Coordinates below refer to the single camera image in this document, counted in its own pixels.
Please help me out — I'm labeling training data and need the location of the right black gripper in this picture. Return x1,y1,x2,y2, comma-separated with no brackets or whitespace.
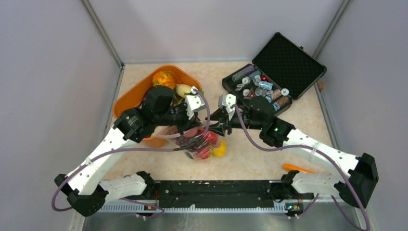
204,108,264,137

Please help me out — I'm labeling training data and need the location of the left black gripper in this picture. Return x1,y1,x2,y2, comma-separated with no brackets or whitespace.
155,98,202,135

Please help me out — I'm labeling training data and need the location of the dark toy grape bunch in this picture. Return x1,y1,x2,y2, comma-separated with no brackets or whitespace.
174,135,205,152

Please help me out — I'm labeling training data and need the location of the clear zip top bag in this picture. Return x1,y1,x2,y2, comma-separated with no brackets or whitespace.
153,126,227,160

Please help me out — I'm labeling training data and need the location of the red toy tomato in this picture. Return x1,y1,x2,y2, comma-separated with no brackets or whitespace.
202,131,219,147

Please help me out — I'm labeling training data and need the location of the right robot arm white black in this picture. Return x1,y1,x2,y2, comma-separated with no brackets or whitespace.
208,94,379,208

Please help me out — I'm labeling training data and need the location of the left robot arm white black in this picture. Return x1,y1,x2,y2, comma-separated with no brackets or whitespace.
54,85,208,217

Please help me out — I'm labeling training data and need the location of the orange plastic basket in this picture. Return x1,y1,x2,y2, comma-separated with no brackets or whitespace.
113,64,201,148

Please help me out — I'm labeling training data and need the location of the toy pineapple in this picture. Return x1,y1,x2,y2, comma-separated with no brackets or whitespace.
152,71,176,90

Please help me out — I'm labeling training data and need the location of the black poker chip case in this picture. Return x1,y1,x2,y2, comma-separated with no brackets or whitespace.
221,32,327,115

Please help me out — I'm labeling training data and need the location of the yellow toy lemon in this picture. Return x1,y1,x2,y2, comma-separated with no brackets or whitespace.
212,140,227,157

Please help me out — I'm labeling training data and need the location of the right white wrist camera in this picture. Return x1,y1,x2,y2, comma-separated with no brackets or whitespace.
218,93,237,121

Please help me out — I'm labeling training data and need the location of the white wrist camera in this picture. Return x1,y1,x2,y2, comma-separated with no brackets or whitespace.
184,87,207,120
218,93,237,121

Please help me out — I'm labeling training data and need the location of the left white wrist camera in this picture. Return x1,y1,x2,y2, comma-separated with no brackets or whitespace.
184,87,207,120

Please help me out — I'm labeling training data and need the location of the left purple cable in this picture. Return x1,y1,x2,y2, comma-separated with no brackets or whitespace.
51,88,212,219

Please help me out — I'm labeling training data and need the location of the purple cable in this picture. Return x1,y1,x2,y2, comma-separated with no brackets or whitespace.
234,103,371,231
51,88,212,219

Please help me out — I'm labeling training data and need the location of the orange handled tool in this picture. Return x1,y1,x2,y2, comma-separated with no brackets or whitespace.
282,164,315,174

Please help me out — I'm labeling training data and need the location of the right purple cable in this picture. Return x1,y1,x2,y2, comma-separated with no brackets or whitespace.
234,103,371,231

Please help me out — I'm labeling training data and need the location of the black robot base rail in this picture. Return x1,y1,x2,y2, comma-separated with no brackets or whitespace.
127,180,315,211

